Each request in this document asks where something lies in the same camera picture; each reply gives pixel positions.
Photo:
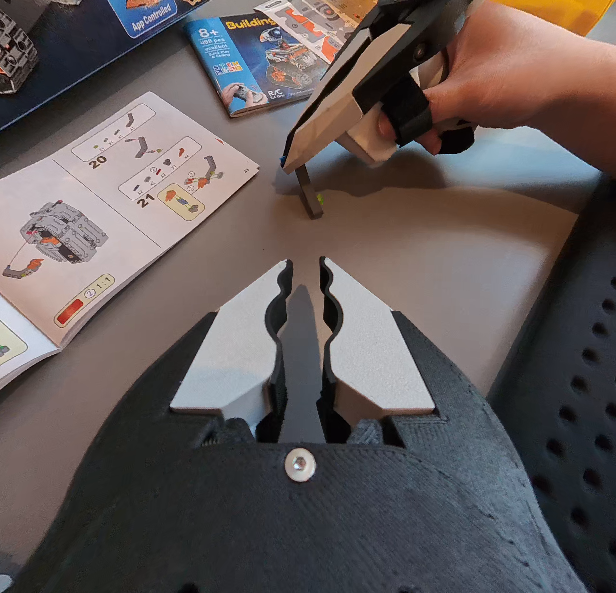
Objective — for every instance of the dark grey angled building beam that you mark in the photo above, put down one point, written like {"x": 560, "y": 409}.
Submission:
{"x": 310, "y": 198}

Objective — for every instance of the person's right forearm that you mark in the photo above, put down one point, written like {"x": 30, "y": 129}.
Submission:
{"x": 601, "y": 111}

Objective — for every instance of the sticker sheet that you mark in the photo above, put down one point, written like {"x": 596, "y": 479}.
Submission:
{"x": 313, "y": 5}

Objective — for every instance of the open instruction booklet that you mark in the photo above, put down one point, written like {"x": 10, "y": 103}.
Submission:
{"x": 96, "y": 193}

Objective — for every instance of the black perforated panel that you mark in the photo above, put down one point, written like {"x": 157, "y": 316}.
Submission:
{"x": 553, "y": 342}

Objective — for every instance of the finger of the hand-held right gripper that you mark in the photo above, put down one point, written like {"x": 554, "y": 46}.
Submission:
{"x": 337, "y": 106}
{"x": 353, "y": 41}

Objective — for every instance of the person's right hand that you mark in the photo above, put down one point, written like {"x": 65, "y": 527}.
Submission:
{"x": 505, "y": 73}

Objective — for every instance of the small blue booklet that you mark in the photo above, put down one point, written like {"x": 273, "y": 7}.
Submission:
{"x": 240, "y": 63}

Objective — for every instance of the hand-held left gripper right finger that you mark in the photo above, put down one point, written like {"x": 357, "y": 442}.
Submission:
{"x": 380, "y": 362}

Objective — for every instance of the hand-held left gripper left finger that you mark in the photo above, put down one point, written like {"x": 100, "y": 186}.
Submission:
{"x": 226, "y": 362}

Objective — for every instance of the blue robot kit box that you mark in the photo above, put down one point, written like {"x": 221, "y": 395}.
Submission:
{"x": 96, "y": 34}

